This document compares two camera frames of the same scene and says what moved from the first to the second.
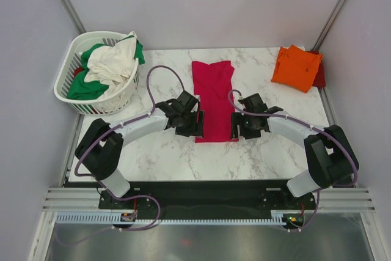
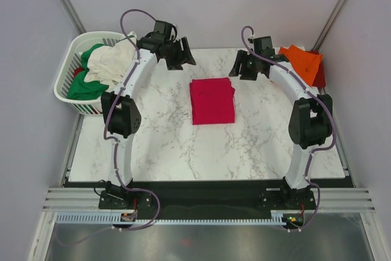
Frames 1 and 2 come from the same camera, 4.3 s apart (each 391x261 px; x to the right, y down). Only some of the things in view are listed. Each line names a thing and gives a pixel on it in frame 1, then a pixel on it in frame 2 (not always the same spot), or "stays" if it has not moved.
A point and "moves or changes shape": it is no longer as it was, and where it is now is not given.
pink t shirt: (214, 84) moves or changes shape
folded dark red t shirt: (319, 80) stays
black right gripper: (237, 118) to (244, 56)
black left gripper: (196, 129) to (185, 57)
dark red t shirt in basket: (77, 70) stays
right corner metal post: (337, 9) stays
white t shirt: (113, 65) stays
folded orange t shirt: (296, 68) stays
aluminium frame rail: (88, 200) stays
